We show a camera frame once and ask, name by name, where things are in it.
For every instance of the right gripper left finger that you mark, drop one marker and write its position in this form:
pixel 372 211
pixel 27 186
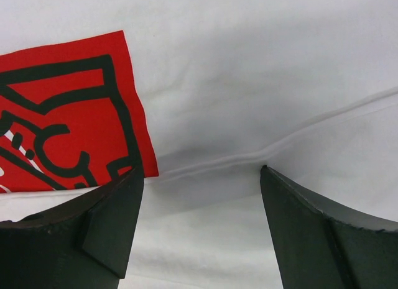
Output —
pixel 82 243

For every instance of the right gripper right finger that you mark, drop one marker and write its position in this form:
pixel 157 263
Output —
pixel 320 243

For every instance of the white t shirt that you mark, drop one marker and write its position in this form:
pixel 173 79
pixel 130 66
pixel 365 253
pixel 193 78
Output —
pixel 307 87

